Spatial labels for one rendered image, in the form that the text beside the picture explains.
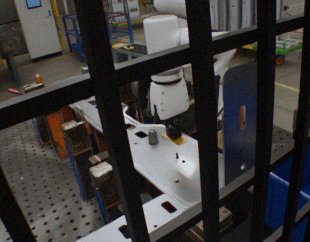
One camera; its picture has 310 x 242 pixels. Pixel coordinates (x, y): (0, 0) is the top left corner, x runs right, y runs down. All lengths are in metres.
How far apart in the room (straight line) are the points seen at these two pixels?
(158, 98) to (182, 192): 0.25
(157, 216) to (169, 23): 0.45
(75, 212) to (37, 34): 6.89
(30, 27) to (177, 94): 7.21
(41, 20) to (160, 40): 7.24
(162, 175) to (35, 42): 7.25
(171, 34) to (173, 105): 0.19
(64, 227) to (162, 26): 0.84
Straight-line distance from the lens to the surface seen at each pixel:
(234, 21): 5.89
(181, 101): 0.80
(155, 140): 0.96
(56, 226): 1.23
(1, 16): 8.64
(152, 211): 0.73
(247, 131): 0.62
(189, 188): 0.78
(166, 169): 0.85
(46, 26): 7.92
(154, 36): 0.71
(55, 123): 1.51
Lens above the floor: 1.50
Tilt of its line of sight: 27 degrees down
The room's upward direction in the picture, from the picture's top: 8 degrees counter-clockwise
